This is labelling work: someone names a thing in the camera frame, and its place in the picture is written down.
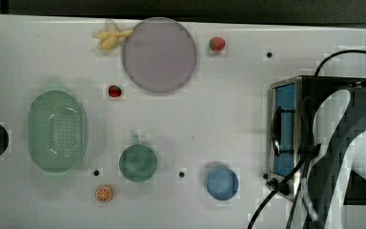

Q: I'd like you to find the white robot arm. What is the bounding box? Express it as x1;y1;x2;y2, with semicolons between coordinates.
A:
300;88;366;229

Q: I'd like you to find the black toaster oven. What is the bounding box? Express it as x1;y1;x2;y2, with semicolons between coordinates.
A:
264;75;366;201

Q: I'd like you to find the lilac round plate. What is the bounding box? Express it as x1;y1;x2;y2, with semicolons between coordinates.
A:
122;17;196;94

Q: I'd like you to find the green mug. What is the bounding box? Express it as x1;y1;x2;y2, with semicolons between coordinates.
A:
119;135;157;182

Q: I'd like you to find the blue cup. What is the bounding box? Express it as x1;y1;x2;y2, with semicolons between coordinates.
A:
206;167;239;201

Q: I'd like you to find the red green toy strawberry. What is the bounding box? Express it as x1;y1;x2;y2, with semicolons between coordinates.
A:
209;37;226;52

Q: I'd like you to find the yellow toy banana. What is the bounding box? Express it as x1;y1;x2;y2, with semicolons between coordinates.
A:
92;19;133;52

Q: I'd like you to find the orange slice toy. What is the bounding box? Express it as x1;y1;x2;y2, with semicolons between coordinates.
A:
95;186;112;202

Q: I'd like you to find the green perforated colander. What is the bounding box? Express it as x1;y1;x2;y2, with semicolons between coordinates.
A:
28;91;88;173

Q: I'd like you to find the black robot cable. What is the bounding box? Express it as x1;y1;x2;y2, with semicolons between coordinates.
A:
247;49;366;229

